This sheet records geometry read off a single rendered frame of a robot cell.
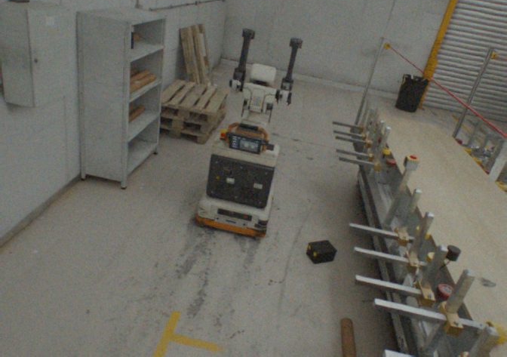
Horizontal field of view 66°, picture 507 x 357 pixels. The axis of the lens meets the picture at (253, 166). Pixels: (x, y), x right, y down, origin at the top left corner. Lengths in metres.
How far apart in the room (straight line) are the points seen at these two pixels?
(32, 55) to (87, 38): 0.91
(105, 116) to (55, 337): 1.88
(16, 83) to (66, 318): 1.49
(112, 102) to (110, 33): 0.58
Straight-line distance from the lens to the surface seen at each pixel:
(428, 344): 1.99
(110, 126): 3.73
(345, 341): 2.80
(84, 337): 2.68
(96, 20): 3.55
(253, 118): 3.42
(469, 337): 2.16
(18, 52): 2.83
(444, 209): 2.86
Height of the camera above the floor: 2.05
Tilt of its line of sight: 26 degrees down
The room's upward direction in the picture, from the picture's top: 11 degrees clockwise
